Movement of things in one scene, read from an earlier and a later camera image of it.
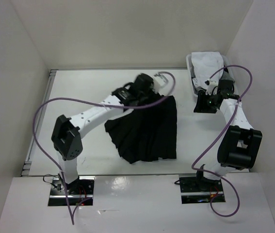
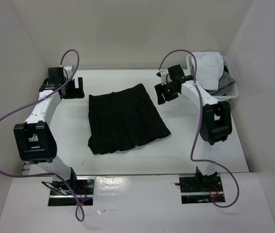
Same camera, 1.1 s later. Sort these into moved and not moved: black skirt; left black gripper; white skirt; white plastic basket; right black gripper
Moved: left black gripper; black skirt; right black gripper
Not moved: white plastic basket; white skirt
